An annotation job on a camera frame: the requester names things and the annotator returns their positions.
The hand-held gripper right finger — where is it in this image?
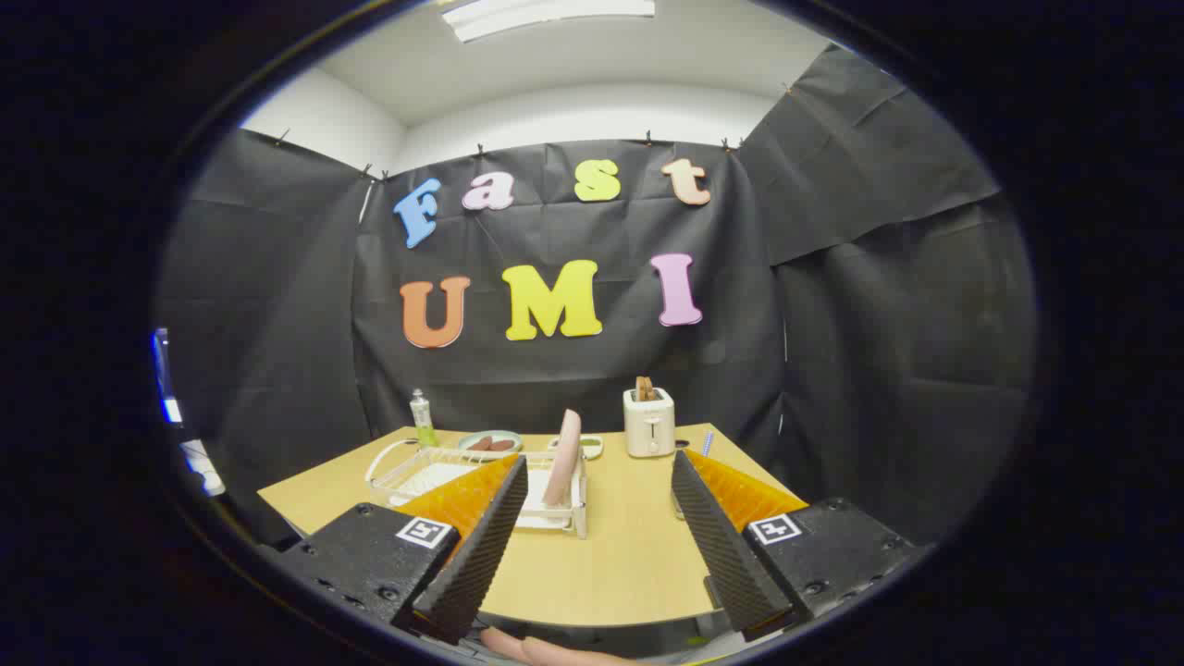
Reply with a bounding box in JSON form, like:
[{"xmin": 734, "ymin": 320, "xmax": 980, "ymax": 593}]
[{"xmin": 671, "ymin": 450, "xmax": 926, "ymax": 639}]

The pink plate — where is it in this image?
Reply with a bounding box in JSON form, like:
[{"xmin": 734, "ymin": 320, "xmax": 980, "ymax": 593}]
[{"xmin": 543, "ymin": 409, "xmax": 583, "ymax": 508}]

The ceiling light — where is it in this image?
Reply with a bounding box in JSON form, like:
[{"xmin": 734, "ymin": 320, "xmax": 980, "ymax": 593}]
[{"xmin": 441, "ymin": 0, "xmax": 656, "ymax": 43}]

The computer monitor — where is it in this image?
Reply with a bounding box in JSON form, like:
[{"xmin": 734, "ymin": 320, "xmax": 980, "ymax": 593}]
[{"xmin": 153, "ymin": 328, "xmax": 182, "ymax": 424}]

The green dish soap bottle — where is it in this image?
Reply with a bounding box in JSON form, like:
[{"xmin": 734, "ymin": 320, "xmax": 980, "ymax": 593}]
[{"xmin": 410, "ymin": 388, "xmax": 438, "ymax": 449}]

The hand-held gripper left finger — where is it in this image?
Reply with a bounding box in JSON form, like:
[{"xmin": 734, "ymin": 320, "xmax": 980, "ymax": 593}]
[{"xmin": 277, "ymin": 453, "xmax": 530, "ymax": 646}]

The black backdrop cloth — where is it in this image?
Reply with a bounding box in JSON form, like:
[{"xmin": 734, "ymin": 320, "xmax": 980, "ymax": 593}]
[{"xmin": 157, "ymin": 46, "xmax": 1037, "ymax": 547}]

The white wire dish rack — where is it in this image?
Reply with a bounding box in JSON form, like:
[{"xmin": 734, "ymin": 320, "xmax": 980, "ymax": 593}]
[{"xmin": 365, "ymin": 438, "xmax": 590, "ymax": 540}]

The cream toaster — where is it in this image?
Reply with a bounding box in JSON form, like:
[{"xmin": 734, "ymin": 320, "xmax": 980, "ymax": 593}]
[{"xmin": 623, "ymin": 387, "xmax": 676, "ymax": 459}]

